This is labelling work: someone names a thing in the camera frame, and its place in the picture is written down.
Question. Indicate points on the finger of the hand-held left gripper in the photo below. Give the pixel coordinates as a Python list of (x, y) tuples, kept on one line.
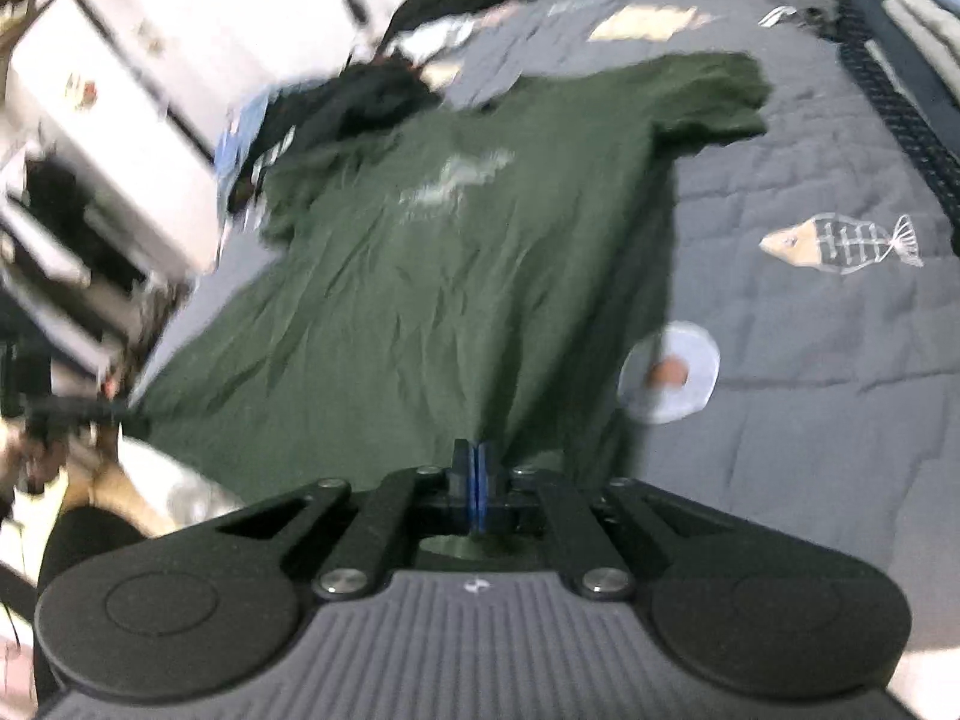
[(90, 412)]

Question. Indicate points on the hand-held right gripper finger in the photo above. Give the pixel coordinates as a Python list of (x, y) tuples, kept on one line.
[(466, 487), (484, 487)]

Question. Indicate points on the dark green t-shirt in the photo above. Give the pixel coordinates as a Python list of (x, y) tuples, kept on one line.
[(450, 277)]

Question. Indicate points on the dark hanging clothes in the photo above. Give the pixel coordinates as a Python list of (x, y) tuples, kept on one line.
[(64, 199)]

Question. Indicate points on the pile of black clothes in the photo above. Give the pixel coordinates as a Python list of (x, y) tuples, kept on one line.
[(360, 105)]

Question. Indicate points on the stack of folded clothes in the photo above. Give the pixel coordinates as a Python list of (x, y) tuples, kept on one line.
[(930, 15)]

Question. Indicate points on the person's left hand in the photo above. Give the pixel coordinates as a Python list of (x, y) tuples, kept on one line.
[(34, 461)]

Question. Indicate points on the cartoon animal sticker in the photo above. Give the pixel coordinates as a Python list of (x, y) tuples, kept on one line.
[(80, 91), (151, 37)]

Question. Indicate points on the light blue cloth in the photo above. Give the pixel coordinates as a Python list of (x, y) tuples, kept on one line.
[(240, 142)]

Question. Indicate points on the white wardrobe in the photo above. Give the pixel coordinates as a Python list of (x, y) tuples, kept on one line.
[(150, 90)]

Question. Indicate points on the white garment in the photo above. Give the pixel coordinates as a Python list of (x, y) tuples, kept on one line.
[(431, 37)]

